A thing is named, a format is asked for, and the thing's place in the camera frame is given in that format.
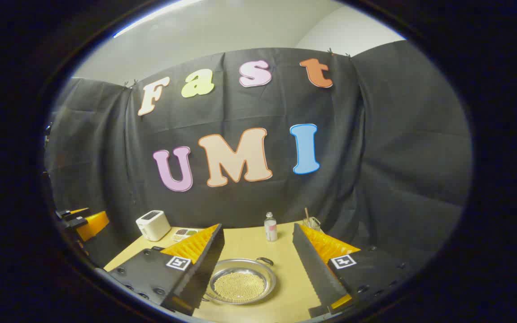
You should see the white divided dish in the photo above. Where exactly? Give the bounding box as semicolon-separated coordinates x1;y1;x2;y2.
172;228;199;242

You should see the stainless steel pot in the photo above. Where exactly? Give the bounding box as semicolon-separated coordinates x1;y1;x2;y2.
202;257;277;306

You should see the clear bottle pink label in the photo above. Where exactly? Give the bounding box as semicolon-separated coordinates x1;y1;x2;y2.
264;212;278;242

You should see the pile of soybeans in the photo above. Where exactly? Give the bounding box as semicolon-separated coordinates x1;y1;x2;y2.
214;272;266;302

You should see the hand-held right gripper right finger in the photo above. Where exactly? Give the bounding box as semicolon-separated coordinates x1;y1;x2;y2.
292;223;409;317

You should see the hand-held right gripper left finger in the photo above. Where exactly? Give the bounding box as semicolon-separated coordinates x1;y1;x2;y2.
104;223;225;316

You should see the white toaster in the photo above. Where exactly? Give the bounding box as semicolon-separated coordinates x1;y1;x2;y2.
136;210;171;242

